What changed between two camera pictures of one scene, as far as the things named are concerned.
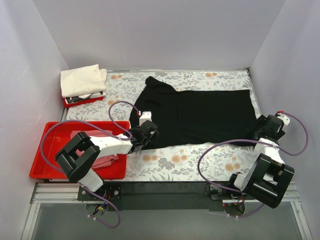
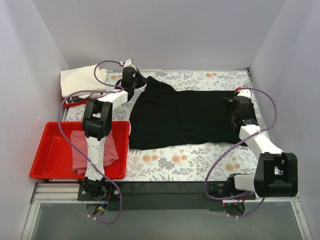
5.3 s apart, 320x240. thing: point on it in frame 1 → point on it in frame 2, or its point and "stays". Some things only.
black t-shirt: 222,117 stays
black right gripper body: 261,122 → 227,107
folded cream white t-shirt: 83,81 stays
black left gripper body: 152,135 → 136,80
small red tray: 83,102 stays
